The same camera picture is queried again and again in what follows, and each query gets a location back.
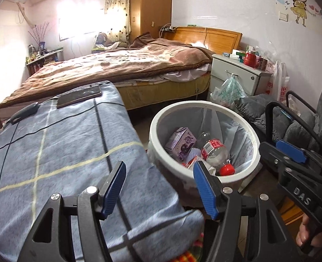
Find black office chair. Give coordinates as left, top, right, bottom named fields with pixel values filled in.
left=266, top=91, right=318, bottom=148

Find grey armchair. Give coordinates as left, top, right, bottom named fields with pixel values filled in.
left=234, top=67, right=322, bottom=148

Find red and white drink carton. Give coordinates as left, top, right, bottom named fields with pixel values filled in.
left=183, top=155, right=205, bottom=170

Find dry branches in vase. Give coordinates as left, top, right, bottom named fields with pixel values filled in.
left=28, top=22, right=51, bottom=45

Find person's right hand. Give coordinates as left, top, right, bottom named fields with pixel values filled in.
left=296, top=213, right=311, bottom=249

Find window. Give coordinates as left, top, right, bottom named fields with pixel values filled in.
left=59, top=3, right=107, bottom=41

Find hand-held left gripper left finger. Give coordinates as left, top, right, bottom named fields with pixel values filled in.
left=16, top=161, right=127, bottom=262

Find dark blue glasses case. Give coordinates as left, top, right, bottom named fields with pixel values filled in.
left=9, top=102, right=39, bottom=124

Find patterned curtain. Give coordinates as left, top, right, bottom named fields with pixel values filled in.
left=103, top=0, right=131, bottom=44

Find white round trash bin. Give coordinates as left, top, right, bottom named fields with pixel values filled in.
left=148, top=100, right=260, bottom=190

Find cluttered side shelf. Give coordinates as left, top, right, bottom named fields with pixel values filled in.
left=26, top=48, right=64, bottom=75

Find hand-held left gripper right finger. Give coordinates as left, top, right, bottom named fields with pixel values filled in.
left=193, top=160, right=299, bottom=262

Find white nightstand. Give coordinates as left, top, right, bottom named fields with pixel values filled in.
left=208, top=54, right=273, bottom=96

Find wooden headboard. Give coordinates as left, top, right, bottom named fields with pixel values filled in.
left=161, top=27, right=243, bottom=55

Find clear plastic bottle red cap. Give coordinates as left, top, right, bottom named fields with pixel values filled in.
left=197, top=131, right=236, bottom=176

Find brown teddy bear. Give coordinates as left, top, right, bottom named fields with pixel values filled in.
left=93, top=32, right=115, bottom=51

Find bed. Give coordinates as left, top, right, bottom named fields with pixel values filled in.
left=0, top=27, right=243, bottom=115

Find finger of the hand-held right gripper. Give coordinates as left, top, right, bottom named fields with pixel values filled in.
left=276, top=140, right=322, bottom=179
left=259, top=141, right=322, bottom=186

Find green printed plastic bag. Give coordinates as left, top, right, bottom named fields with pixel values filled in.
left=210, top=75, right=247, bottom=107

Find white plastic bag red print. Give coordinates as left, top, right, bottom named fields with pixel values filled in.
left=267, top=60, right=291, bottom=101

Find blue plaid tablecloth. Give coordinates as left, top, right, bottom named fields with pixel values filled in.
left=0, top=81, right=205, bottom=262

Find cartoon wall sticker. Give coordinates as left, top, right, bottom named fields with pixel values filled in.
left=271, top=0, right=322, bottom=37

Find black smartphone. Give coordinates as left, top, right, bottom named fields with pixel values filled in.
left=57, top=85, right=103, bottom=109

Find clear bin liner bag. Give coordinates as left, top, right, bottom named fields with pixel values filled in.
left=196, top=106, right=255, bottom=170

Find wooden wardrobe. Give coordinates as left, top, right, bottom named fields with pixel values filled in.
left=129, top=0, right=173, bottom=43

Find brown fleece blanket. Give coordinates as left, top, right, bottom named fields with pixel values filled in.
left=0, top=33, right=213, bottom=107

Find purple drink carton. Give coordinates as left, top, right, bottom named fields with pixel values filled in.
left=165, top=127, right=197, bottom=161

